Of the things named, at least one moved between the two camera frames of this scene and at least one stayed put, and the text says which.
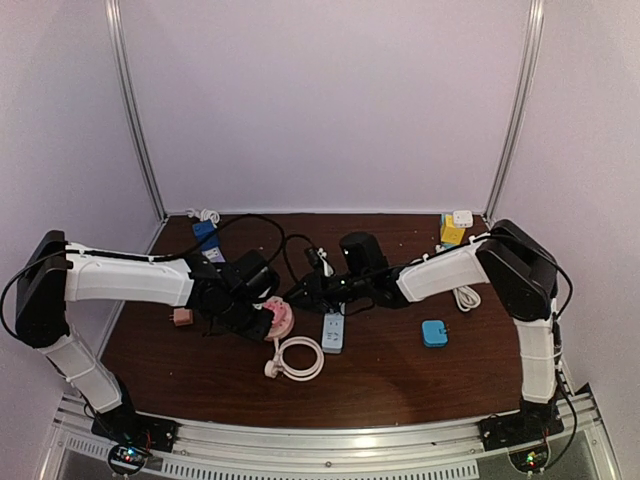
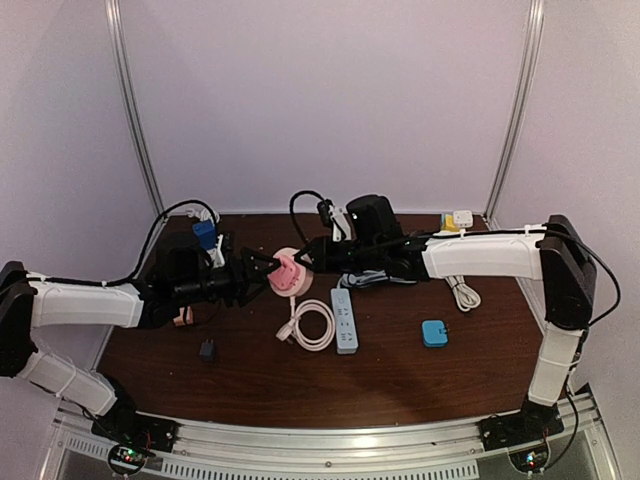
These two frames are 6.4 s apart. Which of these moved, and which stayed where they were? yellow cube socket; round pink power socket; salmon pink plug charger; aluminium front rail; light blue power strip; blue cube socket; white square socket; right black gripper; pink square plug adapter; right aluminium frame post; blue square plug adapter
Moved: pink square plug adapter; light blue power strip; right black gripper; round pink power socket
Stayed: right aluminium frame post; white square socket; yellow cube socket; blue square plug adapter; salmon pink plug charger; blue cube socket; aluminium front rail
